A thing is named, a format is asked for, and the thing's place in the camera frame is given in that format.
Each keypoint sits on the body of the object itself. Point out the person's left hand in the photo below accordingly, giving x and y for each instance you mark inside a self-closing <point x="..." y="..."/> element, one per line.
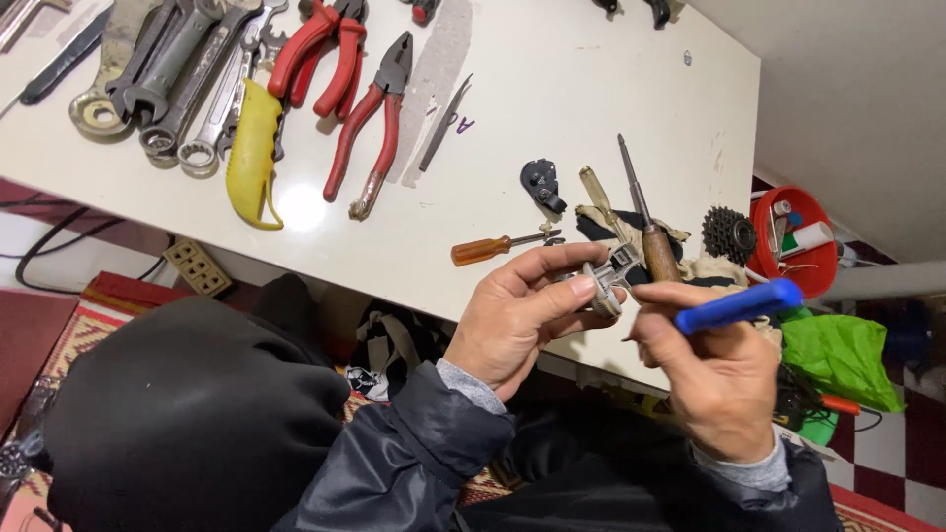
<point x="495" y="325"/>

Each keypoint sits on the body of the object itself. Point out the person's right hand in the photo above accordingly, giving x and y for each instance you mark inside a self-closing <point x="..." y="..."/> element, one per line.
<point x="724" y="384"/>

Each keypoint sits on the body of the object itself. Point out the silver bicycle derailleur part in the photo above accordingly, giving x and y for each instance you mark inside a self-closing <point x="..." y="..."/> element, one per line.
<point x="607" y="284"/>

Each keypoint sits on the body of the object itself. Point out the black and white bag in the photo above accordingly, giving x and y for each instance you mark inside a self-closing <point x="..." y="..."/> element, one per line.
<point x="388" y="355"/>

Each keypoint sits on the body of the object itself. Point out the green plastic bag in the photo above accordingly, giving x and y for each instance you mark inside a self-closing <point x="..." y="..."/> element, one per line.
<point x="839" y="358"/>

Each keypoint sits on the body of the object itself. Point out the red plastic bucket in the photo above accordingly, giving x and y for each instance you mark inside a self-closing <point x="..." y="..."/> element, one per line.
<point x="817" y="277"/>

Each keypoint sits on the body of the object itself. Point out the bicycle cassette sprocket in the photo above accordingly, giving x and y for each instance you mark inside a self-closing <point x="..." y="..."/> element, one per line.
<point x="728" y="235"/>

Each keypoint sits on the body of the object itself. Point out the black plastic derailleur part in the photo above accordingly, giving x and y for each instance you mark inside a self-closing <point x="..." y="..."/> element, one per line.
<point x="538" y="181"/>

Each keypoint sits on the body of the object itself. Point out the dirty work cloth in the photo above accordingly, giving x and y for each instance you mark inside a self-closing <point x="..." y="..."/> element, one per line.
<point x="669" y="233"/>

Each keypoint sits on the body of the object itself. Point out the white tube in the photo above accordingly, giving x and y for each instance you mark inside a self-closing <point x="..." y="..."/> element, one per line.
<point x="809" y="238"/>

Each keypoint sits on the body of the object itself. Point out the thin metal file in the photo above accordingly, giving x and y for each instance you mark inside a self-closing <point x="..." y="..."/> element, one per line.
<point x="443" y="125"/>

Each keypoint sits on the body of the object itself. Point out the beige power strip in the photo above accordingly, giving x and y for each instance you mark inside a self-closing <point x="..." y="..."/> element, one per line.
<point x="198" y="267"/>

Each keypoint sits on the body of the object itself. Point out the person's black trouser leg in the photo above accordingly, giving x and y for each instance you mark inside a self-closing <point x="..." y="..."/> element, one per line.
<point x="192" y="421"/>

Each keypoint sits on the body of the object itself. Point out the red knob tool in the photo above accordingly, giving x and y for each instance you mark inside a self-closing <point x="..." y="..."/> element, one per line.
<point x="423" y="10"/>

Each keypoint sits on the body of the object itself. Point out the chrome combination wrench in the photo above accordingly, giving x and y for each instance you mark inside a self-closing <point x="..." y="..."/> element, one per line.
<point x="222" y="107"/>

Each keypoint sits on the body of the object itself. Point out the small thin wrench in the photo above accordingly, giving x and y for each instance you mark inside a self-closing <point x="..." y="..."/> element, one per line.
<point x="270" y="46"/>

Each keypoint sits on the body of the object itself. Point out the grey combination wrench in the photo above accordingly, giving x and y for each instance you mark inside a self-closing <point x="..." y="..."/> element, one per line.
<point x="196" y="85"/>

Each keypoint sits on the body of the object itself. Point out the red patterned rug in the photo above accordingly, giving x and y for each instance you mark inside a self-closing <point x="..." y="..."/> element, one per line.
<point x="81" y="325"/>

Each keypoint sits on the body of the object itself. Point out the dark open-end wrench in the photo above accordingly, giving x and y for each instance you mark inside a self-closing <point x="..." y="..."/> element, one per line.
<point x="159" y="63"/>

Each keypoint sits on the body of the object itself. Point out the black flat blade tool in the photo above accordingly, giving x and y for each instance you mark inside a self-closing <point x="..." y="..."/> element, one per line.
<point x="63" y="59"/>

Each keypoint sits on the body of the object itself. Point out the metal bar tool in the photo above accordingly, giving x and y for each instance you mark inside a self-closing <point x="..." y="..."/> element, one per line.
<point x="22" y="18"/>

